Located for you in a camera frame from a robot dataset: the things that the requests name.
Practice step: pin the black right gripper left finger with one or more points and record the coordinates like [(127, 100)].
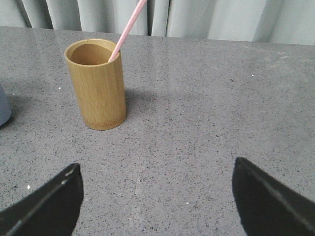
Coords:
[(51, 210)]

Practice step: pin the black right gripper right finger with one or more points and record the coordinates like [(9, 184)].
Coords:
[(267, 207)]

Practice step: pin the blue plastic cup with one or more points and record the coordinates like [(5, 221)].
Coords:
[(5, 108)]

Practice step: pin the bamboo wooden cup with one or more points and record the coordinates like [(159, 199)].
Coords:
[(98, 82)]

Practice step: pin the pink chopstick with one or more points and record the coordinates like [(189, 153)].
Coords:
[(127, 28)]

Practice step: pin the grey-white curtain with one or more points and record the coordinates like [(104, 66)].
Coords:
[(275, 21)]

